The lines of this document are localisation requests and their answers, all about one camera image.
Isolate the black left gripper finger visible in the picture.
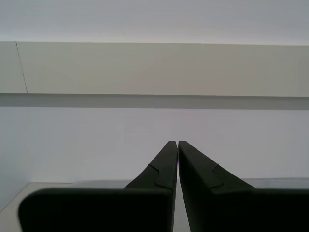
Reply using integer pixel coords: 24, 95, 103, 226
18, 141, 179, 232
178, 140, 309, 232

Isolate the beige horizontal wall board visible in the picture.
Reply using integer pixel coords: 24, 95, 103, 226
0, 41, 309, 97

